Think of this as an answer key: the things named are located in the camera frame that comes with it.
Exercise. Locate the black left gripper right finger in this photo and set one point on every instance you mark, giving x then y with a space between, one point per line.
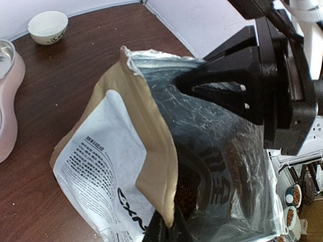
178 232

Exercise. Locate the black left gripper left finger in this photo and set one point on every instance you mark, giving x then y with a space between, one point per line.
157 230

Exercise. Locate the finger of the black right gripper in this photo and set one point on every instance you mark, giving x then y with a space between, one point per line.
232 82

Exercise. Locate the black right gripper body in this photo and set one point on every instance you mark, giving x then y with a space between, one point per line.
289 102

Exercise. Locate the pet food bag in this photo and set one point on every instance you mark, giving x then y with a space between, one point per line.
138 135

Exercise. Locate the pink double pet feeder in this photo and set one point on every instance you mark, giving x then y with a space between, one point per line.
9 87

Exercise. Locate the brown kibble pellets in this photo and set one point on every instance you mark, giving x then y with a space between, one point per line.
185 198

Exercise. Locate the white triple bowl outside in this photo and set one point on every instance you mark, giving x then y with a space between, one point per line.
293 199

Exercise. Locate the white floral ceramic bowl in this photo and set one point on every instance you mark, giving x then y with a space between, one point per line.
48 27

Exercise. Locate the rear steel feeder bowl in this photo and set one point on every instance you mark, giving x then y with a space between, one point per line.
7 57

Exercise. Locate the right aluminium frame post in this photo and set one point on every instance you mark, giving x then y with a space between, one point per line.
144 2

